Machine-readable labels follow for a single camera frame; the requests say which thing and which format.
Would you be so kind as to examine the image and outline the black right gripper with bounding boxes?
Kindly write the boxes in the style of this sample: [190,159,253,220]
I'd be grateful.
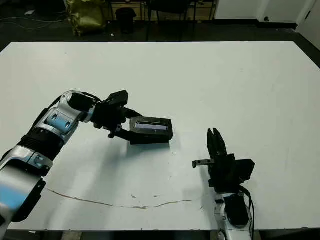
[191,127,242,193]

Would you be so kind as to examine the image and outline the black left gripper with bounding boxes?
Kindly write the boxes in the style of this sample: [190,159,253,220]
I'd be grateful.
[92,99,144,145]

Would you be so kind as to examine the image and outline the black box lid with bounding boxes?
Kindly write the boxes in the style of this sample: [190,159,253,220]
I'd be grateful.
[128,116,174,142]

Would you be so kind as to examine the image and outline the black box base white insert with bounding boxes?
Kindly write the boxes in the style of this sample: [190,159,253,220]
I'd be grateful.
[130,137,171,146]

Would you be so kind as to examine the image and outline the black trash bin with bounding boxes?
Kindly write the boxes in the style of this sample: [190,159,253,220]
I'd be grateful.
[115,7,137,35]

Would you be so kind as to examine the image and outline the yellow-green plastic bag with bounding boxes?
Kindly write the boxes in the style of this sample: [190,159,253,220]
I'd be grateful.
[66,0,107,37]

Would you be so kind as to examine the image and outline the black office chair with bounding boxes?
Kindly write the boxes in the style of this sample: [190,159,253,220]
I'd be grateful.
[146,0,197,42]

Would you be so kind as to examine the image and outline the white door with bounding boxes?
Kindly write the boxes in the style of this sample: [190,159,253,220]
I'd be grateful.
[295,0,320,52]

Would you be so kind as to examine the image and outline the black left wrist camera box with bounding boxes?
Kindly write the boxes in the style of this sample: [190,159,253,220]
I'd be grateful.
[108,89,129,107]

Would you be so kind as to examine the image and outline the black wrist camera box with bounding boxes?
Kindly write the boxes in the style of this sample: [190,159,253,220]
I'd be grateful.
[234,158,256,181]
[108,89,129,107]

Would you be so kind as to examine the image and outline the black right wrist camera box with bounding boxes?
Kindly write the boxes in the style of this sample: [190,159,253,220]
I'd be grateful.
[234,158,256,181]

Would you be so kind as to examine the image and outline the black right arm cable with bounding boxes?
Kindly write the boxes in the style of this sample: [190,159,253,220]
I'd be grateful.
[238,186,255,238]

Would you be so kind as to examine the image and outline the wooden crate green straps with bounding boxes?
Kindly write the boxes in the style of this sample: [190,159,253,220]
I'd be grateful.
[151,5,216,23]
[134,0,148,22]

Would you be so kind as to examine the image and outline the white floor cable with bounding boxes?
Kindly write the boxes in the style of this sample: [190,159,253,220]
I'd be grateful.
[0,13,69,30]

